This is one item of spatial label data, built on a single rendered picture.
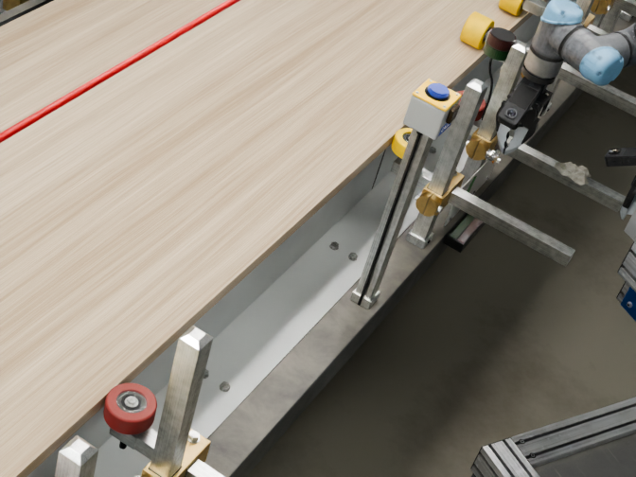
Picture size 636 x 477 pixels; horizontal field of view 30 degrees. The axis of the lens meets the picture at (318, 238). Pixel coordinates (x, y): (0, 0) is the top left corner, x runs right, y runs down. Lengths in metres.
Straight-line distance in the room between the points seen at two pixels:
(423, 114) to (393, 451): 1.25
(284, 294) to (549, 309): 1.40
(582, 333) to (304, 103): 1.46
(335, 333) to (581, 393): 1.32
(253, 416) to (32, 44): 0.95
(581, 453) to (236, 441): 1.19
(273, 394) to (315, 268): 0.48
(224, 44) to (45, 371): 1.08
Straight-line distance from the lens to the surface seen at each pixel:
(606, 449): 3.12
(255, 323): 2.45
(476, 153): 2.74
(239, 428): 2.15
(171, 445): 1.78
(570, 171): 2.76
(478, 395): 3.39
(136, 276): 2.08
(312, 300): 2.54
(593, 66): 2.38
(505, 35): 2.65
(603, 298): 3.90
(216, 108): 2.52
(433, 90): 2.14
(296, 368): 2.28
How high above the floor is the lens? 2.32
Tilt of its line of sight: 39 degrees down
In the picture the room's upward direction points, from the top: 17 degrees clockwise
